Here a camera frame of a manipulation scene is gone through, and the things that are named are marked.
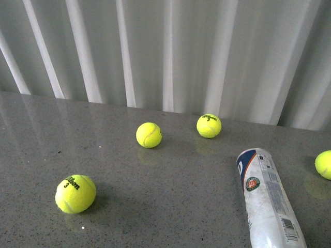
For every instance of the clear tennis ball can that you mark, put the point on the clear tennis ball can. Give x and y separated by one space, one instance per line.
272 221

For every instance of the tennis ball plain seam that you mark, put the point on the tennis ball plain seam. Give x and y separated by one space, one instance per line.
149 135

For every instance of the tennis ball by curtain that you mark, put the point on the tennis ball by curtain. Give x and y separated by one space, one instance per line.
209 125

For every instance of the tennis ball near left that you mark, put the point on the tennis ball near left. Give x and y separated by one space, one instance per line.
75 194

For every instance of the tennis ball far right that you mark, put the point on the tennis ball far right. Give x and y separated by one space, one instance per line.
323 164

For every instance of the white pleated curtain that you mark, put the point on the white pleated curtain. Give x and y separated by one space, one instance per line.
256 61

